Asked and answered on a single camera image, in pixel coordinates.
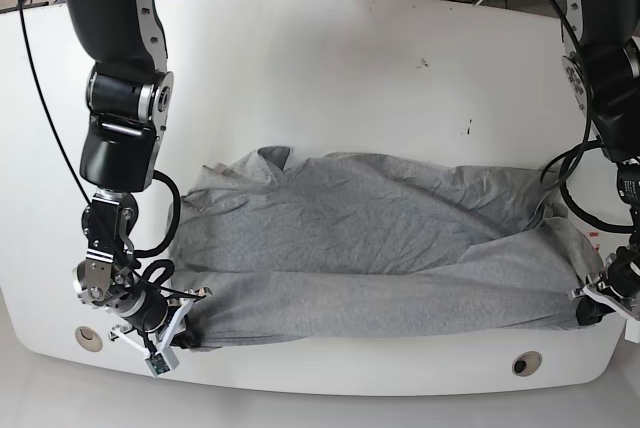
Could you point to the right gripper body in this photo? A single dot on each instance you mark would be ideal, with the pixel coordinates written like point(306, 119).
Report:
point(147, 313)

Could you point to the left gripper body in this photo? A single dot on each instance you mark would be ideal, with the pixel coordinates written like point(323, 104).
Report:
point(618, 278)

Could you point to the grey t-shirt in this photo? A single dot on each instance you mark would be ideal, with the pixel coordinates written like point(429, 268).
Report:
point(368, 245)

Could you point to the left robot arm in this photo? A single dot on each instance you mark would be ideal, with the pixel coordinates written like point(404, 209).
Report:
point(602, 64)

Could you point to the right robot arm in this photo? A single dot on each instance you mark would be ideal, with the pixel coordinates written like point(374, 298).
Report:
point(127, 95)

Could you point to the red tape rectangle marking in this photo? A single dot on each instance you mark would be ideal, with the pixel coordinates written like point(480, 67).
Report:
point(594, 238)

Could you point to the left table grommet hole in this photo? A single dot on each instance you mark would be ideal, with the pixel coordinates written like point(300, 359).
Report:
point(88, 339)

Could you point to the table grommet hole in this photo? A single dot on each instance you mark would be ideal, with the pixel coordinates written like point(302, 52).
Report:
point(88, 339)
point(527, 364)

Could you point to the right table grommet hole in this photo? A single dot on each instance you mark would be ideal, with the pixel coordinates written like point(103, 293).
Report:
point(527, 364)

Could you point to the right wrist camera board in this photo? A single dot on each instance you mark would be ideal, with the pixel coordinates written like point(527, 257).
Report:
point(162, 362)

